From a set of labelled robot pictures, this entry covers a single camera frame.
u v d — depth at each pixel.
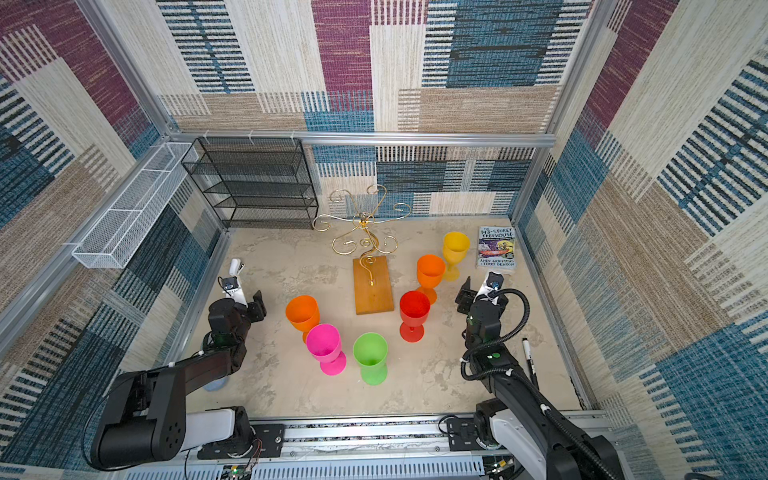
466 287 0.78
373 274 0.97
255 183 1.09
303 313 0.85
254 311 0.81
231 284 0.77
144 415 0.42
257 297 0.84
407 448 0.73
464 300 0.74
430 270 0.91
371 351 0.80
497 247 1.08
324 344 0.76
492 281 0.68
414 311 0.79
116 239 0.70
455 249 0.92
